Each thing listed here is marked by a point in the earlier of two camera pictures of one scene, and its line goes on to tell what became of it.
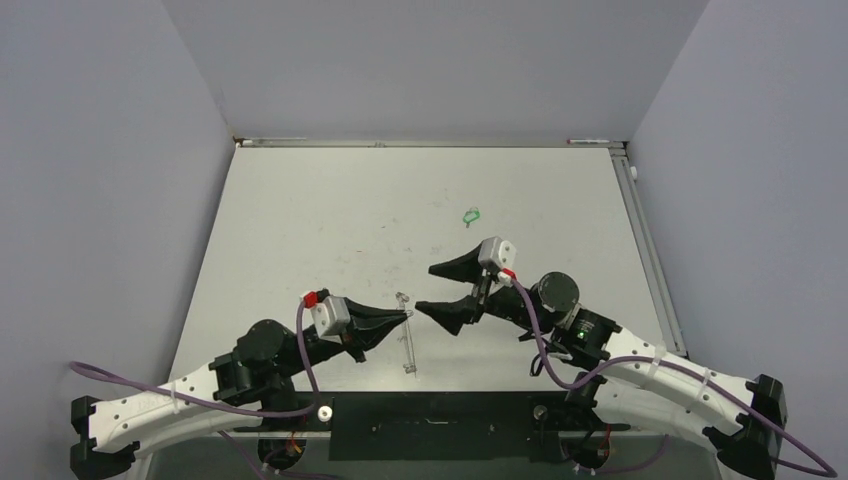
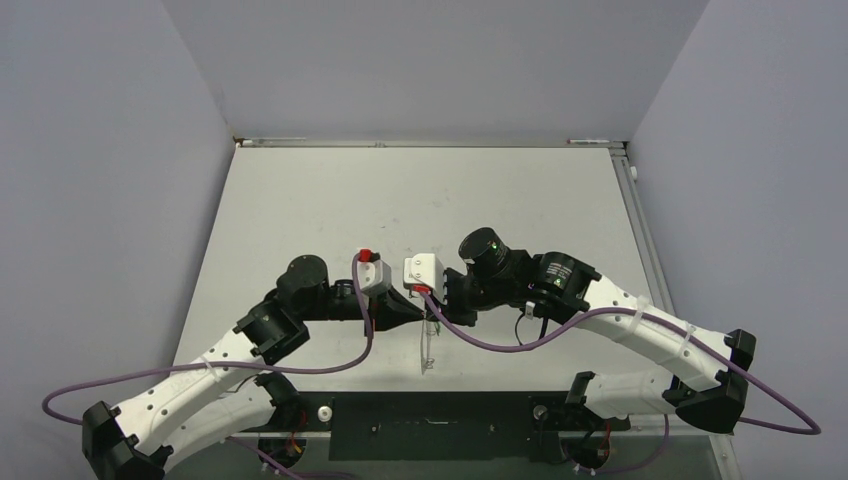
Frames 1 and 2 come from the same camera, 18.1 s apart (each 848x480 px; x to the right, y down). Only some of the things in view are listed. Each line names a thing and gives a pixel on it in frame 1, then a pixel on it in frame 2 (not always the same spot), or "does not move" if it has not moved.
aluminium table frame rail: [619, 149] does not move
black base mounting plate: [432, 426] does not move
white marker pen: [585, 141] does not move
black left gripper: [367, 326] to [388, 309]
